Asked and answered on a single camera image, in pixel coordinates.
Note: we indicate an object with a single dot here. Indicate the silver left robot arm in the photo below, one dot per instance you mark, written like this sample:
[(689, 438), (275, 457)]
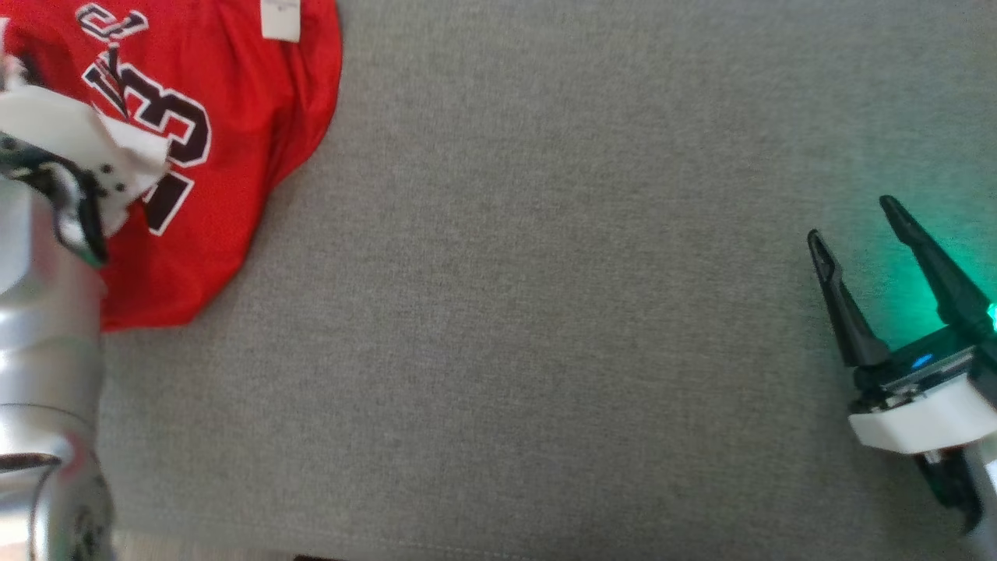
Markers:
[(39, 351)]

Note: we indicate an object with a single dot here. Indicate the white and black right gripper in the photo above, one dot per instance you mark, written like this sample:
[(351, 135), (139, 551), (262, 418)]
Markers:
[(927, 413)]

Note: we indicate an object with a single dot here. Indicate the red basketball jersey with number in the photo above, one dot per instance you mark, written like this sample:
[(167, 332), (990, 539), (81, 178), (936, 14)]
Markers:
[(249, 140)]

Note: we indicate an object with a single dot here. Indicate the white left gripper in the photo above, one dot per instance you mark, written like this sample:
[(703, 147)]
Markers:
[(70, 136)]

